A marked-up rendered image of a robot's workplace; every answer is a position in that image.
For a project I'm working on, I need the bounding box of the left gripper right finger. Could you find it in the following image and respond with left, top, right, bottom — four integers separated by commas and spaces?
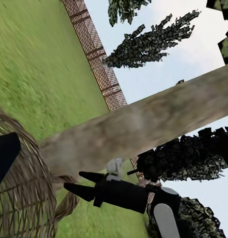
217, 132, 228, 164

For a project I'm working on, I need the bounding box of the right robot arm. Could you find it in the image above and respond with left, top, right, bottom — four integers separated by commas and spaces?
63, 157, 193, 238

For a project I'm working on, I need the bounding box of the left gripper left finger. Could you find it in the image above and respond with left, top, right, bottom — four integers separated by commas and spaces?
0, 132, 22, 184

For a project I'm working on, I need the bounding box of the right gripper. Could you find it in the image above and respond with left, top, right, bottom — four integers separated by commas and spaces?
63, 171, 134, 209

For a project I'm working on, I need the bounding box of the wicker basket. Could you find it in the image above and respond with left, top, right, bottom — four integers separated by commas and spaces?
0, 108, 80, 238

